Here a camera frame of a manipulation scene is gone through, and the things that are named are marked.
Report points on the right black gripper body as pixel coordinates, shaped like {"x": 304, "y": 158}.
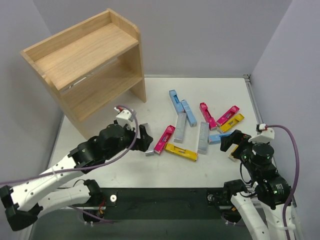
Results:
{"x": 238, "y": 144}

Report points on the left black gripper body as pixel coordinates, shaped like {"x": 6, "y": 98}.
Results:
{"x": 137, "y": 138}

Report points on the silver toothpaste box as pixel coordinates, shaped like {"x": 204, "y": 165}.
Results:
{"x": 203, "y": 138}
{"x": 149, "y": 153}
{"x": 180, "y": 127}

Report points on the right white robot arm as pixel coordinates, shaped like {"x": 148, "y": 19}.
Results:
{"x": 265, "y": 202}

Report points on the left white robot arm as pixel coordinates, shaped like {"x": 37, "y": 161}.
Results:
{"x": 26, "y": 202}

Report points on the wooden two-tier shelf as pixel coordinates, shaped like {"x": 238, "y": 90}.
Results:
{"x": 88, "y": 65}

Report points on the pink toothpaste box left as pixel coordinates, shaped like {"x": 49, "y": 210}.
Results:
{"x": 159, "y": 147}

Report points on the pink toothpaste box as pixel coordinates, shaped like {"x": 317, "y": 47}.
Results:
{"x": 159, "y": 147}
{"x": 207, "y": 116}
{"x": 227, "y": 115}

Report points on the yellow toothpaste box right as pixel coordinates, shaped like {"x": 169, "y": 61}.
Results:
{"x": 233, "y": 121}

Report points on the blue toothpaste box near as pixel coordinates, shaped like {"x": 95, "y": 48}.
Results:
{"x": 216, "y": 138}

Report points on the blue toothpaste box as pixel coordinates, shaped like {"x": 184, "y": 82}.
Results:
{"x": 176, "y": 102}
{"x": 216, "y": 138}
{"x": 190, "y": 116}

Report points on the yellow toothpaste box front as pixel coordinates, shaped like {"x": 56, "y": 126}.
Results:
{"x": 184, "y": 153}

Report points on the pink toothpaste box right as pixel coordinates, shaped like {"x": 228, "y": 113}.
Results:
{"x": 227, "y": 115}

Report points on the pink toothpaste box centre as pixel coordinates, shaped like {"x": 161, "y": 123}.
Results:
{"x": 207, "y": 116}

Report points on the blue toothpaste box middle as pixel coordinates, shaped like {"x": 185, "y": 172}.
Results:
{"x": 190, "y": 116}

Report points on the blue toothpaste box far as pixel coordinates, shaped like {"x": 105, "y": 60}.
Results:
{"x": 176, "y": 102}

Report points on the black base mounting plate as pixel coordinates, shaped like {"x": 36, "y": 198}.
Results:
{"x": 164, "y": 204}

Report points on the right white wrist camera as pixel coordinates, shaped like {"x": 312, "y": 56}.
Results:
{"x": 265, "y": 134}

